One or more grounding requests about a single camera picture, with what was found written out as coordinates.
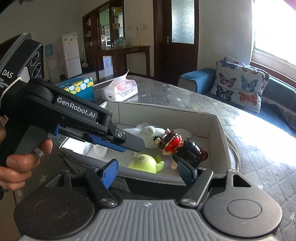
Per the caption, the butterfly print pillow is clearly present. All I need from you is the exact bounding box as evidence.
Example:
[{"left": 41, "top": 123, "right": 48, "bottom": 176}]
[{"left": 209, "top": 56, "right": 270, "bottom": 114}]

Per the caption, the red and black doll figurine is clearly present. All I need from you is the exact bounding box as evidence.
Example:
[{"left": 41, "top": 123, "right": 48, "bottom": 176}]
[{"left": 158, "top": 128, "right": 210, "bottom": 173}]

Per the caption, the person's left hand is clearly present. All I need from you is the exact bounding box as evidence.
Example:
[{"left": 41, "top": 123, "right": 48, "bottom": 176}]
[{"left": 0, "top": 138, "right": 53, "bottom": 193}]

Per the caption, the cardboard box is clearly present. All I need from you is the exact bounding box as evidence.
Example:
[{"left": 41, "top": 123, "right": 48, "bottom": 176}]
[{"left": 59, "top": 101, "right": 232, "bottom": 186}]

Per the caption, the white plush rabbit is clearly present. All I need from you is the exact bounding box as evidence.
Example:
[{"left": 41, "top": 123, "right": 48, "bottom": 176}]
[{"left": 94, "top": 123, "right": 192, "bottom": 158}]

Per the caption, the dark wooden door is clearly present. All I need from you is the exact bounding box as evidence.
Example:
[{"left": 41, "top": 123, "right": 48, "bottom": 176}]
[{"left": 153, "top": 0, "right": 199, "bottom": 80}]

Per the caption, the blue dotted tissue box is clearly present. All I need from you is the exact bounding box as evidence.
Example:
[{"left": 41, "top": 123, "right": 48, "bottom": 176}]
[{"left": 55, "top": 77, "right": 95, "bottom": 103}]

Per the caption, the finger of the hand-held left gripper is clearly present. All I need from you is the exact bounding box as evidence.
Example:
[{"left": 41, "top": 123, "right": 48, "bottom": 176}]
[
  {"left": 89, "top": 134, "right": 127, "bottom": 153},
  {"left": 109, "top": 126, "right": 145, "bottom": 151}
]

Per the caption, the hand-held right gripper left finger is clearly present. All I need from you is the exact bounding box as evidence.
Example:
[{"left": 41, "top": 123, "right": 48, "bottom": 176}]
[{"left": 44, "top": 159, "right": 119, "bottom": 207}]

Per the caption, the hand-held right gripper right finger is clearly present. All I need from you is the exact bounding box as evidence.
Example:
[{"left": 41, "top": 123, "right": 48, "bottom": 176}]
[{"left": 178, "top": 159, "right": 255, "bottom": 207}]

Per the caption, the grey quilted desktop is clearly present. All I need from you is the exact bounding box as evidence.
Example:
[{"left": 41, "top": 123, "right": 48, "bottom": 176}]
[{"left": 14, "top": 75, "right": 296, "bottom": 241}]

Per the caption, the round metal table insert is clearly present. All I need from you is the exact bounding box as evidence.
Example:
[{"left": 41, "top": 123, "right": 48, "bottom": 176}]
[{"left": 225, "top": 133, "right": 241, "bottom": 173}]

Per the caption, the window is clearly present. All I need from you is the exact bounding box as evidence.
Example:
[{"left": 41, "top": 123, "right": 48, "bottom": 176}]
[{"left": 251, "top": 0, "right": 296, "bottom": 70}]

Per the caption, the blue sofa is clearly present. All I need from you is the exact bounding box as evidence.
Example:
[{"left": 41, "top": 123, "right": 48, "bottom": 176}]
[{"left": 178, "top": 67, "right": 296, "bottom": 139}]

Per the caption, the white and pink tissue pack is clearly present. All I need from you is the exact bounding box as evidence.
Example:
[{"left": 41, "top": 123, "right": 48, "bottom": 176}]
[{"left": 102, "top": 70, "right": 138, "bottom": 102}]

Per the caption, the white refrigerator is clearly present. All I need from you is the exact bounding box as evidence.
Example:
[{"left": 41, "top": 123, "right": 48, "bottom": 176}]
[{"left": 61, "top": 32, "right": 82, "bottom": 79}]

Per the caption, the green round toy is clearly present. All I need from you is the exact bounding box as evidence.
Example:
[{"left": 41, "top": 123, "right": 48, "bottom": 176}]
[{"left": 128, "top": 153, "right": 165, "bottom": 174}]

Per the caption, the dark wooden cabinet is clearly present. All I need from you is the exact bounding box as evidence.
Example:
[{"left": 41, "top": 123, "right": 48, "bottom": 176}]
[{"left": 82, "top": 0, "right": 151, "bottom": 84}]

